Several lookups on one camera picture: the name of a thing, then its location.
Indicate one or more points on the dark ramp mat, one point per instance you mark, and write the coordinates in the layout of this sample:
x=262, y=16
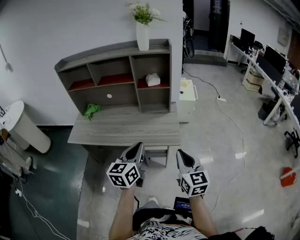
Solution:
x=206, y=60

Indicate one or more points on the person's grey trousers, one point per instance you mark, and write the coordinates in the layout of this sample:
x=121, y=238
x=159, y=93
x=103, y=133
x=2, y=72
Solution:
x=147, y=205

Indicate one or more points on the artificial green plant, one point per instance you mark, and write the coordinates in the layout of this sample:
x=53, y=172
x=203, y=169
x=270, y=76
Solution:
x=143, y=14

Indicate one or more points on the person's patterned shirt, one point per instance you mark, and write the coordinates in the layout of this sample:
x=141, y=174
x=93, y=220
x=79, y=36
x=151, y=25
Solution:
x=164, y=232

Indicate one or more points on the stacked cardboard boxes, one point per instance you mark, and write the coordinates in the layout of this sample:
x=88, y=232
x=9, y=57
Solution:
x=254, y=80

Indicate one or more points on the grey wood-grain table top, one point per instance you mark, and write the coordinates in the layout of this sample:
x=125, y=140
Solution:
x=129, y=131

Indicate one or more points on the black office chair base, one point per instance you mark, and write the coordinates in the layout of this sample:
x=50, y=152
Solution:
x=291, y=140

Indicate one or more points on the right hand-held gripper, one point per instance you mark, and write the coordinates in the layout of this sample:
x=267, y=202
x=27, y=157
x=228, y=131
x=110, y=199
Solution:
x=195, y=184

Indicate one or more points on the white low cabinet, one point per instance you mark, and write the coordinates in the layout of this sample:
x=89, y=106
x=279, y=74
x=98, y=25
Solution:
x=186, y=105

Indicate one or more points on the large black computer monitor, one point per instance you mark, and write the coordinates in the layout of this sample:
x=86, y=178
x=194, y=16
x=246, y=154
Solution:
x=275, y=58

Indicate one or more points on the small black computer monitor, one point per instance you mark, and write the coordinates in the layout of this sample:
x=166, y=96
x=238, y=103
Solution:
x=247, y=38

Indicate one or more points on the person's right forearm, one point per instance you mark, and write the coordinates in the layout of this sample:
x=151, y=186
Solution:
x=201, y=215

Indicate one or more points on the white power strip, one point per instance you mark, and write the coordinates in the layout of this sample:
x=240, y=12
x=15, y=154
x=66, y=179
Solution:
x=221, y=99

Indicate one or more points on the green cloth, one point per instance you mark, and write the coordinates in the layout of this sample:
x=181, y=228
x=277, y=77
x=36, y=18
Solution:
x=91, y=110

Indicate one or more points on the person's left forearm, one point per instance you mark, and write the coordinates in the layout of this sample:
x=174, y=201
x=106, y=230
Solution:
x=122, y=211

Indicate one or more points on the dark door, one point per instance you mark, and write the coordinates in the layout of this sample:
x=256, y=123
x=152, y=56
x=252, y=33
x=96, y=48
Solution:
x=219, y=23

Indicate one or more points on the grey wooden shelf desk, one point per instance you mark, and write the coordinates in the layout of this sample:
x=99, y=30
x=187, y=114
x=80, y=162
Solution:
x=126, y=95

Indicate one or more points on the black screen device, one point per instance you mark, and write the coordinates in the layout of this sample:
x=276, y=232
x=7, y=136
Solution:
x=182, y=205

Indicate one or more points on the white tissues pack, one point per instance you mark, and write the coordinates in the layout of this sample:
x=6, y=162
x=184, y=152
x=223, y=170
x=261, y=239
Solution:
x=152, y=79

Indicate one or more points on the white cylindrical bin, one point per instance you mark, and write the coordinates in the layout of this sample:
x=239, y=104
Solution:
x=25, y=129

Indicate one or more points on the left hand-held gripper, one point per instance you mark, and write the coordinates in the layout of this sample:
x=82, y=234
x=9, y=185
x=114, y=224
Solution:
x=123, y=175

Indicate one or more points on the person's white shoe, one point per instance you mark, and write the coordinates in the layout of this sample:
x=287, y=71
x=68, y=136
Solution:
x=152, y=199

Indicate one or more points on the black waste bin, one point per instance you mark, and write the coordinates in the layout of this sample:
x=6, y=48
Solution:
x=266, y=111

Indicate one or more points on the grey wall panel box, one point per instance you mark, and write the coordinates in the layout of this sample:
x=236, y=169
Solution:
x=283, y=36

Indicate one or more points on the orange bag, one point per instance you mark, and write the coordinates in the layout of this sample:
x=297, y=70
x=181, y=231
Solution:
x=287, y=181

